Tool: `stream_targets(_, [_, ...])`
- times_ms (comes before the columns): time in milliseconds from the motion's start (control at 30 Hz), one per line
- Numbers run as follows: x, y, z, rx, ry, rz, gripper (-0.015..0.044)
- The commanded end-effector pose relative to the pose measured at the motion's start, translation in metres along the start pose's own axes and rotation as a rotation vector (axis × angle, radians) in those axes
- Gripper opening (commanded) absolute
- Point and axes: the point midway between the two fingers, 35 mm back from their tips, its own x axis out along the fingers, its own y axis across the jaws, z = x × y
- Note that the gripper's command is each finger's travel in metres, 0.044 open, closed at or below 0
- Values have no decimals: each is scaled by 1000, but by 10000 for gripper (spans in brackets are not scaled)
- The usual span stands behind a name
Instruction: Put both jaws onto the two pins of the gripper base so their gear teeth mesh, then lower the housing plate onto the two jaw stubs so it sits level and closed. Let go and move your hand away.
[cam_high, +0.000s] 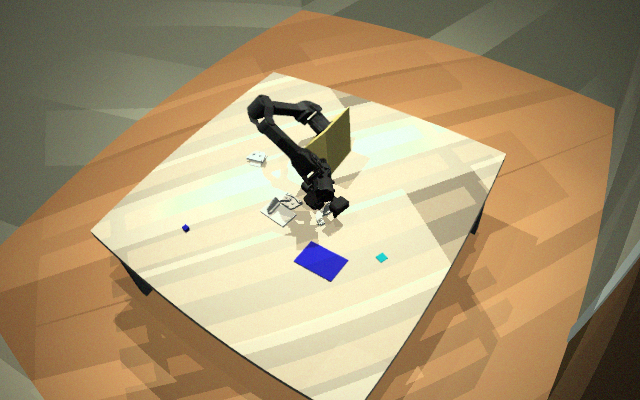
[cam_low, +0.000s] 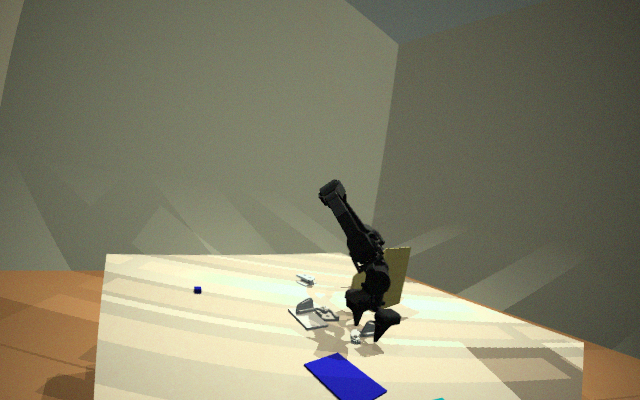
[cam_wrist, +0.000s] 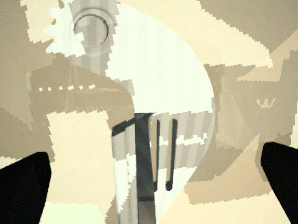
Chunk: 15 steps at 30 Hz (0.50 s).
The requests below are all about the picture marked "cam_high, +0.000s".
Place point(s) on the blue flat rectangular plate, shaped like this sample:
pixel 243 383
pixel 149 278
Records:
pixel 321 261

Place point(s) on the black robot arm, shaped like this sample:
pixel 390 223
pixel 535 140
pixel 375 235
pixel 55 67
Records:
pixel 302 160

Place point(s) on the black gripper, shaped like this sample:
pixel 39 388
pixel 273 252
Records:
pixel 337 206

